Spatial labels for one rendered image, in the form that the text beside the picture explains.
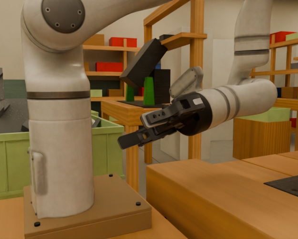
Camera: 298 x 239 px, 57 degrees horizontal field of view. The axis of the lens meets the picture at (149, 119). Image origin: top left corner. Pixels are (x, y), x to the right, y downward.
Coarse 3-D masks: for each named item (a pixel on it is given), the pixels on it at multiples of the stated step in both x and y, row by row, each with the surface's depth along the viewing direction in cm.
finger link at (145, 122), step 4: (148, 112) 39; (140, 116) 39; (144, 116) 39; (144, 120) 39; (164, 120) 40; (144, 124) 39; (148, 124) 39; (152, 124) 39; (156, 124) 39; (160, 124) 40; (148, 128) 39
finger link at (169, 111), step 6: (174, 102) 40; (168, 108) 40; (174, 108) 40; (180, 108) 39; (150, 114) 39; (156, 114) 39; (162, 114) 40; (168, 114) 40; (174, 114) 40; (150, 120) 38; (156, 120) 39
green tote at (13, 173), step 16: (96, 128) 76; (112, 128) 78; (0, 144) 67; (16, 144) 68; (96, 144) 77; (112, 144) 79; (0, 160) 67; (16, 160) 68; (96, 160) 77; (112, 160) 79; (0, 176) 67; (16, 176) 69; (0, 192) 68; (16, 192) 69
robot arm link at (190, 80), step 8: (192, 72) 49; (200, 72) 49; (184, 80) 51; (192, 80) 50; (200, 80) 50; (176, 88) 54; (184, 88) 52; (192, 88) 50; (200, 88) 51; (176, 96) 54; (208, 96) 49; (216, 96) 49; (224, 96) 51; (216, 104) 48; (224, 104) 50; (216, 112) 48; (224, 112) 50; (216, 120) 49; (224, 120) 52; (208, 128) 49
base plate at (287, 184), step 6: (276, 180) 51; (282, 180) 51; (288, 180) 51; (294, 180) 51; (276, 186) 48; (282, 186) 48; (288, 186) 48; (294, 186) 48; (288, 192) 46; (294, 192) 46
